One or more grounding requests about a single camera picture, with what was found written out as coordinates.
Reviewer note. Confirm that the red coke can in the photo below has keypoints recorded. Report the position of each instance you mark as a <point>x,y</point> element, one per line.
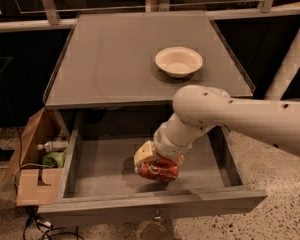
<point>161,169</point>

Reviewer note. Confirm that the white bowl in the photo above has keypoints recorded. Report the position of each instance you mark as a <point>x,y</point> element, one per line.
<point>179,62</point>

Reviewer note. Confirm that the clear plastic bottle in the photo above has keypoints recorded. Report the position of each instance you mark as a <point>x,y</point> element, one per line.
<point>52,146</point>

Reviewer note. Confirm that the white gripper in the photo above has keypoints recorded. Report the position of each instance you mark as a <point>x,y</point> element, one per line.
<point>169,148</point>

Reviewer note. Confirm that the green plastic bag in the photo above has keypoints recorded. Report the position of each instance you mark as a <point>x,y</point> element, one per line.
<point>54,159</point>

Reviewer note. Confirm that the open grey top drawer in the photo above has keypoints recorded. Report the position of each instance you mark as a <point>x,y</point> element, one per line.
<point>99,184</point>

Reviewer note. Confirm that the brown cardboard box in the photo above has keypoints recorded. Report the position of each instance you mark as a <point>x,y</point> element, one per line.
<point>36,184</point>

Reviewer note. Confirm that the grey cabinet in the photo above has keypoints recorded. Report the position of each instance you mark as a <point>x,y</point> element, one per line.
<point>110,61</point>

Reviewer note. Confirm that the metal railing frame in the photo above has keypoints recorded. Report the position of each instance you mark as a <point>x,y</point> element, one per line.
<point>56,14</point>

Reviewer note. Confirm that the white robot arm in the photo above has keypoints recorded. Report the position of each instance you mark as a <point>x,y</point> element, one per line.
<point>198,109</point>

